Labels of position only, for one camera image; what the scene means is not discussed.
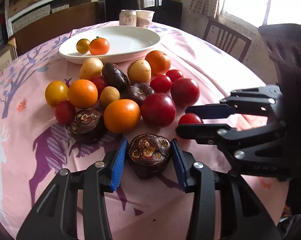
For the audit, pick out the brown wooden board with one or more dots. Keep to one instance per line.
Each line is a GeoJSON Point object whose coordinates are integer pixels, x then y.
{"type": "Point", "coordinates": [58, 23]}

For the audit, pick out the white paper cup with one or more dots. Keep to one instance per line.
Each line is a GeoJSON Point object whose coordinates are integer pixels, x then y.
{"type": "Point", "coordinates": [144, 18]}

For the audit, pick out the pink drink can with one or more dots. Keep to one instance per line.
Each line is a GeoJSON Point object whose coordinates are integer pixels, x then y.
{"type": "Point", "coordinates": [128, 18]}

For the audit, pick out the red cherry tomato front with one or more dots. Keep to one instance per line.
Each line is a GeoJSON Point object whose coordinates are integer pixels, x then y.
{"type": "Point", "coordinates": [190, 118]}

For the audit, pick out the brown water chestnut front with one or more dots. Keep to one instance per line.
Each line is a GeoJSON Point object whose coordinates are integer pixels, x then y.
{"type": "Point", "coordinates": [149, 155]}

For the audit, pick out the large dark red plum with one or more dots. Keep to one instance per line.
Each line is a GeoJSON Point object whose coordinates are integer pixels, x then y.
{"type": "Point", "coordinates": [158, 110]}

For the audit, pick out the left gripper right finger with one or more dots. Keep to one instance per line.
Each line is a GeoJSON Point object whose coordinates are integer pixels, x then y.
{"type": "Point", "coordinates": [243, 216]}

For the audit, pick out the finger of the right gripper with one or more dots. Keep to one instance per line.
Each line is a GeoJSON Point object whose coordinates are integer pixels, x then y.
{"type": "Point", "coordinates": [212, 111]}
{"type": "Point", "coordinates": [204, 134]}

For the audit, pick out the round orange near plate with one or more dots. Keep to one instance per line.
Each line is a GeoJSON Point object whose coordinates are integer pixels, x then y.
{"type": "Point", "coordinates": [159, 62]}

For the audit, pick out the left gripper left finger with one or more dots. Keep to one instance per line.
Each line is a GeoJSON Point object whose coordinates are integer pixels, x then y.
{"type": "Point", "coordinates": [53, 216]}

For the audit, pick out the dark wooden chair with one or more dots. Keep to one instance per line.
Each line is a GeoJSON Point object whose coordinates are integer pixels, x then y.
{"type": "Point", "coordinates": [227, 38]}

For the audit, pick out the red cherry tomato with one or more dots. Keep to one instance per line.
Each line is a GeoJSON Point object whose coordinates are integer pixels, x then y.
{"type": "Point", "coordinates": [64, 112]}
{"type": "Point", "coordinates": [190, 118]}
{"type": "Point", "coordinates": [174, 74]}
{"type": "Point", "coordinates": [161, 84]}

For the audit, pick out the large orange with stem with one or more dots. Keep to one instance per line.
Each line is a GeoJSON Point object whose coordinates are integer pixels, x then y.
{"type": "Point", "coordinates": [99, 46]}

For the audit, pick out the dark round passion fruit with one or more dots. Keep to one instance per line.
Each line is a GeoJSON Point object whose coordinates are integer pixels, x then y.
{"type": "Point", "coordinates": [138, 92]}

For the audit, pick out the small yellow-green fruit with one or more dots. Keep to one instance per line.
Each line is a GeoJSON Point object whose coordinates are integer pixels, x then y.
{"type": "Point", "coordinates": [82, 46]}

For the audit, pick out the brown water chestnut left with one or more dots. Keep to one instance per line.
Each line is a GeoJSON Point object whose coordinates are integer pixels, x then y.
{"type": "Point", "coordinates": [88, 126]}

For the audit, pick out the framed picture leaning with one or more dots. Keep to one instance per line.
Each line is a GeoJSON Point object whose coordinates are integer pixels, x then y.
{"type": "Point", "coordinates": [8, 53]}

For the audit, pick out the yellow striped melon fruit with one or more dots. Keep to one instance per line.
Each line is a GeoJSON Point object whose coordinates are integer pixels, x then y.
{"type": "Point", "coordinates": [139, 71]}

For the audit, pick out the white round plate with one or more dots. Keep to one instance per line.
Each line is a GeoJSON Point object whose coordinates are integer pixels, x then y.
{"type": "Point", "coordinates": [126, 43]}

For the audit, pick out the smooth orange fruit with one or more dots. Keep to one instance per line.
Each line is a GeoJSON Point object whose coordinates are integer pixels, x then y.
{"type": "Point", "coordinates": [83, 94]}

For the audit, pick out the red cherry tomato left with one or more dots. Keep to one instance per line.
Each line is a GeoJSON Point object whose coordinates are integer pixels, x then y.
{"type": "Point", "coordinates": [64, 112]}

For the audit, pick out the red cherry tomato hidden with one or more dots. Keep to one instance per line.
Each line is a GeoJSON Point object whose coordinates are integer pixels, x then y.
{"type": "Point", "coordinates": [100, 83]}

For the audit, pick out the brown water chestnut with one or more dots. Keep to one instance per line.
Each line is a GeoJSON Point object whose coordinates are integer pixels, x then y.
{"type": "Point", "coordinates": [149, 155]}
{"type": "Point", "coordinates": [88, 126]}

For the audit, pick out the yellow orange small fruit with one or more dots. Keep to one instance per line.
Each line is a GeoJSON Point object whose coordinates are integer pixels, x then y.
{"type": "Point", "coordinates": [55, 93]}

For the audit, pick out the smooth orange kumquat large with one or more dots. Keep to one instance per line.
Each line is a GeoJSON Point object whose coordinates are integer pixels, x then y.
{"type": "Point", "coordinates": [122, 116]}

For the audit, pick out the dark purple oblong fruit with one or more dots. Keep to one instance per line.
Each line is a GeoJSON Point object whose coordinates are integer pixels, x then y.
{"type": "Point", "coordinates": [114, 76]}

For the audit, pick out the tan longan fruit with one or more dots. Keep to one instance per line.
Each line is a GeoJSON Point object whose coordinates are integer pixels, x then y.
{"type": "Point", "coordinates": [108, 95]}

